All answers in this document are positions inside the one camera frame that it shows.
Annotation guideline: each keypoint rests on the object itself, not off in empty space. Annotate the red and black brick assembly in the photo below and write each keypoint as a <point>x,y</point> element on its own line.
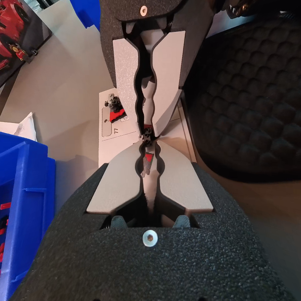
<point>115,110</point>

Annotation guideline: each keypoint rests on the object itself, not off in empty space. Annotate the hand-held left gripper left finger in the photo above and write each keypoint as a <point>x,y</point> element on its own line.
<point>115,185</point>

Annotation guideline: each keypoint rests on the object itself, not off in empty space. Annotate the white plastic bag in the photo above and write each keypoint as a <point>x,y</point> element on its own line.
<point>22,128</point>

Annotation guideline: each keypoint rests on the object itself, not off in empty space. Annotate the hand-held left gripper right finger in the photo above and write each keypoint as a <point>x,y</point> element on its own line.
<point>185,185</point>

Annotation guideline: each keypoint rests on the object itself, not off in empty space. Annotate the black quilted pad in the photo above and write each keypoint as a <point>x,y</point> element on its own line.
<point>249,98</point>

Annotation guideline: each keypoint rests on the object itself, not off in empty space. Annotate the grey and red brick assembly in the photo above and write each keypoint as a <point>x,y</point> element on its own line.
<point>148,162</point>

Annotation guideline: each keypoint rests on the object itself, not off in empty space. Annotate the small black brick piece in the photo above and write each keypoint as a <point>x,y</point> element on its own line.
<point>146,135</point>

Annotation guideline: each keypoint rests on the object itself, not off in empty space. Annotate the blue plastic bin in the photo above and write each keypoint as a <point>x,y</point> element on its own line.
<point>90,11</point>
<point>25,178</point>

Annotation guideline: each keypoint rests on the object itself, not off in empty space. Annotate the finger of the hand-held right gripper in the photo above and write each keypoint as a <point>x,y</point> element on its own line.
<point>125,70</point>
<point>168,70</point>

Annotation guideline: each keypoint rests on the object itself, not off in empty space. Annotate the white instruction booklet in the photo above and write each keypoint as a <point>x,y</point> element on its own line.
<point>117,148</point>

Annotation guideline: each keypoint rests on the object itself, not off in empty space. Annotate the pile of small red bricks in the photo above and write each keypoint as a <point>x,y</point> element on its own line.
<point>3,225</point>

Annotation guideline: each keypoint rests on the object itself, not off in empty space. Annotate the red toy car box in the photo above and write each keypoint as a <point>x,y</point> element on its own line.
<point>16,30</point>

